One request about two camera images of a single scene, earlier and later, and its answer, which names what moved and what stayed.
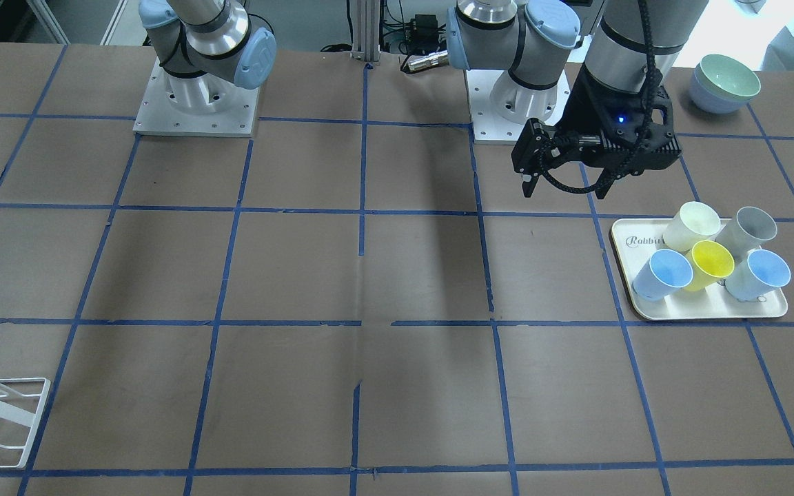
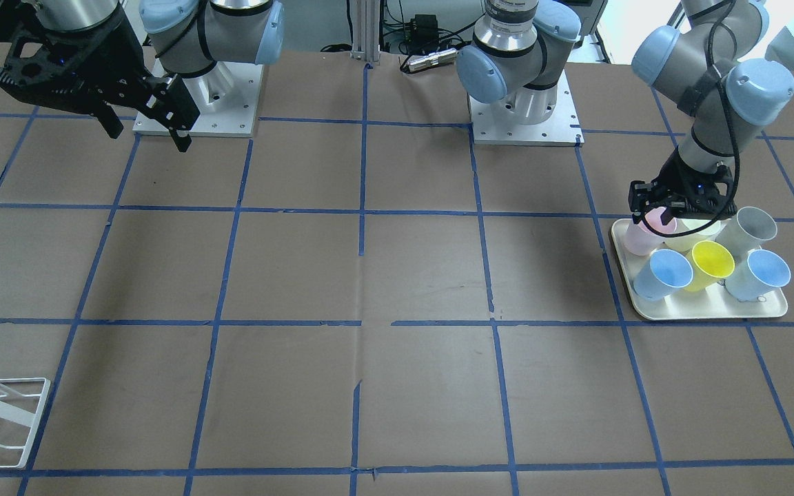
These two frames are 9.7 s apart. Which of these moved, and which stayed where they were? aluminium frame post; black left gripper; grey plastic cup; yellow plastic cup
Moved: black left gripper
Stayed: aluminium frame post; grey plastic cup; yellow plastic cup
